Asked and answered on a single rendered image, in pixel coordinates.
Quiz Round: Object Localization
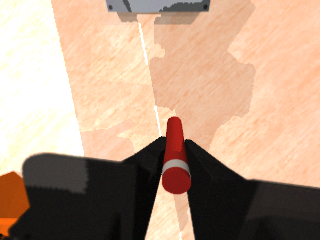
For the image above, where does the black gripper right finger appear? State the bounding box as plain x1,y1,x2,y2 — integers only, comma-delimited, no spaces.
185,139,320,240

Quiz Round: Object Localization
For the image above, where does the red peg with white band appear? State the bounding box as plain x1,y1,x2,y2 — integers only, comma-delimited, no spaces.
162,116,191,194

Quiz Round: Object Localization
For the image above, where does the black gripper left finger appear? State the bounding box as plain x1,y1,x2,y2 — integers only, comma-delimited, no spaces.
21,136,167,240

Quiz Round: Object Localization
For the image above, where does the grey flat panel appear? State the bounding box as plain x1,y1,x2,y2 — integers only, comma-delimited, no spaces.
106,0,210,13

